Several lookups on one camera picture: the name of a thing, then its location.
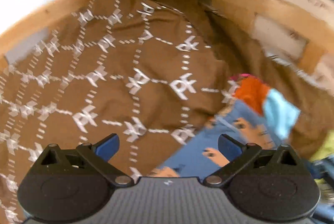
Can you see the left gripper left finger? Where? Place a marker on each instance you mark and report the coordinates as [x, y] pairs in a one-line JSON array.
[[84, 166]]

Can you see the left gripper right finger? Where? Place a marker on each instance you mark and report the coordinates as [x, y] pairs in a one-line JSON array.
[[251, 160]]

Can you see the blue pants with orange trucks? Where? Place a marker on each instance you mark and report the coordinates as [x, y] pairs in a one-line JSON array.
[[201, 156]]

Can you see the brown PF patterned blanket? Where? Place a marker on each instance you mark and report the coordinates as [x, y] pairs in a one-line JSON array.
[[154, 72]]

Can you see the wooden bed frame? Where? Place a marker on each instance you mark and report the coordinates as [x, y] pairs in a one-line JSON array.
[[300, 31]]

